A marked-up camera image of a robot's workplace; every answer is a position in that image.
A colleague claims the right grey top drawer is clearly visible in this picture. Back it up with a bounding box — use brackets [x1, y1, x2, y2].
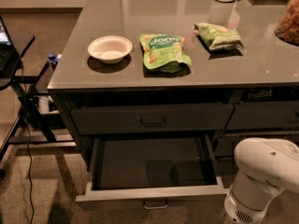
[226, 101, 299, 130]

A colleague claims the green chip bag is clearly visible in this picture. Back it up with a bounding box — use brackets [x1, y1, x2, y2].
[139, 34, 192, 74]

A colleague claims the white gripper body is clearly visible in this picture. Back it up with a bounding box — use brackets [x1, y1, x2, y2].
[224, 190, 267, 224]

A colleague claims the black cable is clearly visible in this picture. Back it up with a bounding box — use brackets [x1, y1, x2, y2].
[18, 56, 36, 224]

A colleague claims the blue cap bottle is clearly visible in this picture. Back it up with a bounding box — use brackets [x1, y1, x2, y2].
[48, 53, 59, 68]

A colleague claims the black laptop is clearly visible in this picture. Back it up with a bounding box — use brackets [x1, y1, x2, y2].
[0, 16, 16, 73]

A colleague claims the grey counter cabinet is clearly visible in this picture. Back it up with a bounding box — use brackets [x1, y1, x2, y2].
[48, 0, 299, 159]

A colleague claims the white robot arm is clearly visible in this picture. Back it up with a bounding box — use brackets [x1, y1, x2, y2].
[224, 137, 299, 224]

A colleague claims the white paper bowl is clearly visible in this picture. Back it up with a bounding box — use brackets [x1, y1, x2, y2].
[88, 35, 133, 64]

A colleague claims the folded green snack bag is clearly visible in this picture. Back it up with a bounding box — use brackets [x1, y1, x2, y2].
[193, 22, 244, 51]

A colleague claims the black side stand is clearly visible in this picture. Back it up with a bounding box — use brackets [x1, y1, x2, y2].
[0, 34, 73, 161]

